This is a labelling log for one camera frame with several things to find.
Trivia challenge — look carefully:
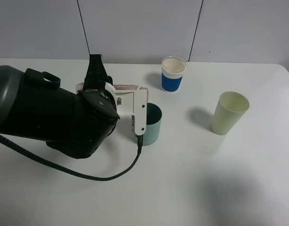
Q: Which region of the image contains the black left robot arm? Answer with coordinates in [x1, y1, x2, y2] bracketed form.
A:
[0, 54, 120, 159]

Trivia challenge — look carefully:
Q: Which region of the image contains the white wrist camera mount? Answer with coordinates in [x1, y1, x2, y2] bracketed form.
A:
[109, 90, 147, 136]

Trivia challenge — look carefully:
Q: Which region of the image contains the blue white paper cup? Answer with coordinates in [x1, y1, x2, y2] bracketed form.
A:
[161, 56, 186, 92]

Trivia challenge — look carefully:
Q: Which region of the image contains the black braided cable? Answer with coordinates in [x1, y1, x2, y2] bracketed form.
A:
[0, 133, 143, 182]

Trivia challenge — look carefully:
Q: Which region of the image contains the pale green plastic cup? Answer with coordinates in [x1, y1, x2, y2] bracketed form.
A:
[210, 91, 250, 136]

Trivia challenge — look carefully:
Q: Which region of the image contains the teal plastic cup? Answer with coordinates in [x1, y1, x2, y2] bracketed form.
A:
[143, 103, 163, 146]

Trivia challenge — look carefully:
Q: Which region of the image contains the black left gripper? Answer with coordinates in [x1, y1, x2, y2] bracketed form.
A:
[46, 54, 120, 159]

